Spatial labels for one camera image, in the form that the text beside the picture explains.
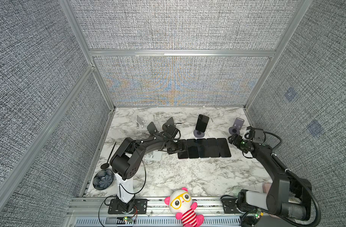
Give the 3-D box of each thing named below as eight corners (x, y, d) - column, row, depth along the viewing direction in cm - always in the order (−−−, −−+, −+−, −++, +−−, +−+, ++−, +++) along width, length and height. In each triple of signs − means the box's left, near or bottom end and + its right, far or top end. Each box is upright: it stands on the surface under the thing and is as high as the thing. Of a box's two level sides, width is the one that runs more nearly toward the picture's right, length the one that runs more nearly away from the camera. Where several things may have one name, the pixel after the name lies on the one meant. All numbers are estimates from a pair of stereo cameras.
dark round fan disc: (94, 190, 80) (90, 188, 76) (100, 172, 87) (96, 169, 83) (110, 190, 80) (107, 188, 76) (115, 172, 87) (112, 169, 83)
